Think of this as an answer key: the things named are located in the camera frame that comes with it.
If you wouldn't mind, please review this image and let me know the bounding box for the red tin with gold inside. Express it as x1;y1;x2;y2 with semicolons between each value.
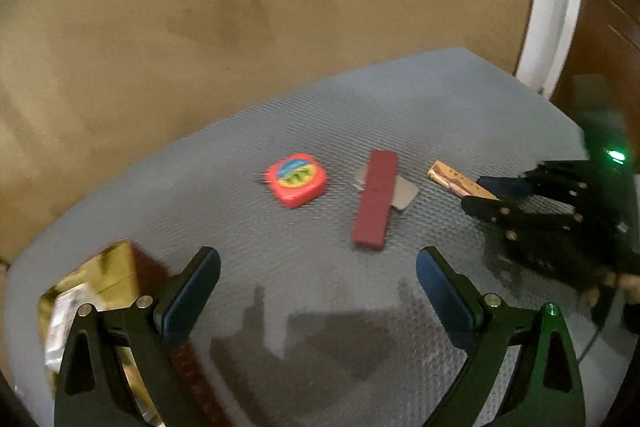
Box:
37;241;231;427

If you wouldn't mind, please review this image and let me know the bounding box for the person's right hand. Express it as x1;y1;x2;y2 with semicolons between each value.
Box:
582;274;640;308

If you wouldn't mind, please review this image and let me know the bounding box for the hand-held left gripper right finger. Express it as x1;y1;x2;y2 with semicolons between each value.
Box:
416;246;587;427

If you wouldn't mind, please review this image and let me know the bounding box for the small silver metal tin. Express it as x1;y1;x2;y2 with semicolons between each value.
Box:
354;167;420;212

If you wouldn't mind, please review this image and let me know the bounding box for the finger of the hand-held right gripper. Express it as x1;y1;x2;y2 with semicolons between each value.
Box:
460;194;583;240
477;159;588;202

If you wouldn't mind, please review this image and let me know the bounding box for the white frame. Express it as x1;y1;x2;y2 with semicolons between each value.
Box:
514;0;586;95

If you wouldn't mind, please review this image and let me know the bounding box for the dark red rectangular box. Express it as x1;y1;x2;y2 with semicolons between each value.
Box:
351;150;399;252

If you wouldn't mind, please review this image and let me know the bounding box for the red tape measure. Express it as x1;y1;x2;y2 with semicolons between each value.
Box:
264;153;328;209

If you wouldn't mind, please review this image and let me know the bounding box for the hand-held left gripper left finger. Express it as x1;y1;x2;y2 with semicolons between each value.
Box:
54;246;222;427

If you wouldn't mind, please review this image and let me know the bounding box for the grey mesh seat mat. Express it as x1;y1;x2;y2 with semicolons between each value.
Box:
0;47;626;427

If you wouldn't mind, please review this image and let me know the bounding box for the brown wooden panel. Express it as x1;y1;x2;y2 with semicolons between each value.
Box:
550;0;640;148

